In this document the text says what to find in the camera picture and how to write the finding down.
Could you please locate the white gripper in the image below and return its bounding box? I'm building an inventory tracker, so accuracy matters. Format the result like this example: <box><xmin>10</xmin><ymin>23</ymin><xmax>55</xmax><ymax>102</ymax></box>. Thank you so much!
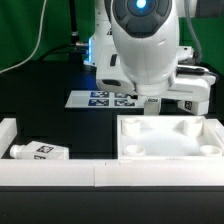
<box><xmin>96</xmin><ymin>72</ymin><xmax>211</xmax><ymax>102</ymax></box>

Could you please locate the white U-shaped obstacle fence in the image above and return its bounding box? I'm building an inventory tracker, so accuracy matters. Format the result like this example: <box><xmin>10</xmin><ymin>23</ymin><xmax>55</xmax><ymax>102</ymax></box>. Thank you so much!
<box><xmin>0</xmin><ymin>118</ymin><xmax>224</xmax><ymax>187</ymax></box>

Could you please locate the white cable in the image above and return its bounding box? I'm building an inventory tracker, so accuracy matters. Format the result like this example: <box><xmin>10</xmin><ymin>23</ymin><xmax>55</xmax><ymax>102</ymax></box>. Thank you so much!
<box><xmin>0</xmin><ymin>0</ymin><xmax>48</xmax><ymax>74</ymax></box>

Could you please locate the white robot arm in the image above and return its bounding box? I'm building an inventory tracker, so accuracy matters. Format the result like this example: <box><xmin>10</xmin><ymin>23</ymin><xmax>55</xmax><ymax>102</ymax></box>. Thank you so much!
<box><xmin>85</xmin><ymin>0</ymin><xmax>224</xmax><ymax>102</ymax></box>

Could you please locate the white square tabletop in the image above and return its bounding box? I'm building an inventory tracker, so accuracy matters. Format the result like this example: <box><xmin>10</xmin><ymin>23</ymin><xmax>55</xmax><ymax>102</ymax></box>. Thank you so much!
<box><xmin>117</xmin><ymin>115</ymin><xmax>224</xmax><ymax>160</ymax></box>

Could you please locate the black cable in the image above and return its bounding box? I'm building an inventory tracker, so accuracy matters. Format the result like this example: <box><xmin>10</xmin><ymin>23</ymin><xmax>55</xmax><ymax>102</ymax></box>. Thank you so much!
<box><xmin>38</xmin><ymin>0</ymin><xmax>89</xmax><ymax>61</ymax></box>

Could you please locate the white fiducial tag sheet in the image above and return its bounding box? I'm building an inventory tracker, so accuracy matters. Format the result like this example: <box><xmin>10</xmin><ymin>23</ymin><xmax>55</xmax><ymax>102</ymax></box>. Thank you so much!
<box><xmin>65</xmin><ymin>91</ymin><xmax>145</xmax><ymax>109</ymax></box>

